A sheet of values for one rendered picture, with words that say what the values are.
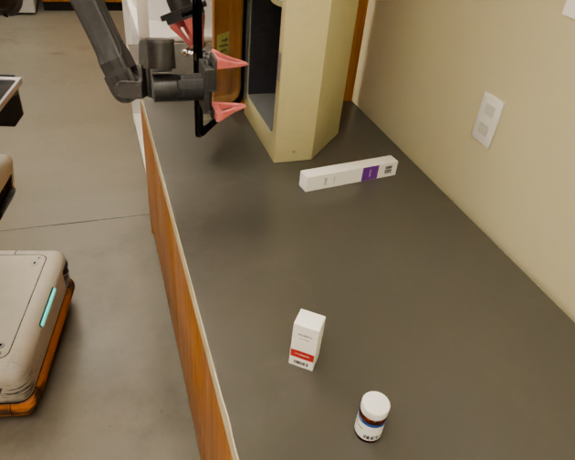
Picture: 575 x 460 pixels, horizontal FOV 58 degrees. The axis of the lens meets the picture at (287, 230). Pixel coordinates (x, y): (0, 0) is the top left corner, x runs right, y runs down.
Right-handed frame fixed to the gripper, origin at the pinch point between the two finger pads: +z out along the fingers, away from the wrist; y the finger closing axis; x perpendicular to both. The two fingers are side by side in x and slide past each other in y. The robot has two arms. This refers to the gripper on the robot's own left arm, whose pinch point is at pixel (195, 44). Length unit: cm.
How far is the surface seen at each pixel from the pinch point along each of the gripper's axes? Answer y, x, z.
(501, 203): -66, 7, 53
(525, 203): -71, 12, 51
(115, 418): 64, 37, 103
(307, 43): -28.9, -0.2, 7.3
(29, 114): 232, -139, 23
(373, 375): -47, 62, 52
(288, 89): -21.5, 1.9, 16.5
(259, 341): -29, 63, 43
